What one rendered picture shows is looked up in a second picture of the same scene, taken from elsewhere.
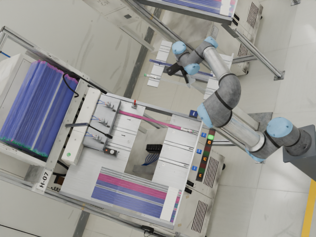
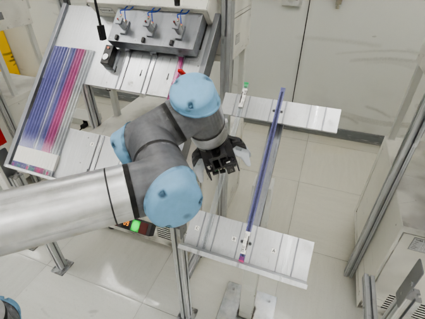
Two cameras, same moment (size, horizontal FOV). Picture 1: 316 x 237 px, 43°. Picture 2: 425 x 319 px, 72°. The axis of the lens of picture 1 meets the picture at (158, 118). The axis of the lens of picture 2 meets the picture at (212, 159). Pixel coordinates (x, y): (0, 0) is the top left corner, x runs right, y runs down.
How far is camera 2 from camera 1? 1.96 m
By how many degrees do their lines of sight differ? 35
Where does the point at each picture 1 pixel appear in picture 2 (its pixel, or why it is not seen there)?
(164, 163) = (93, 145)
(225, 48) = (394, 269)
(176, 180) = (67, 166)
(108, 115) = (162, 35)
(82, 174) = (86, 27)
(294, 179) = not seen: outside the picture
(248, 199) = (131, 288)
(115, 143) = (128, 63)
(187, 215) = not seen: hidden behind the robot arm
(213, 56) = (44, 195)
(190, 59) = (136, 130)
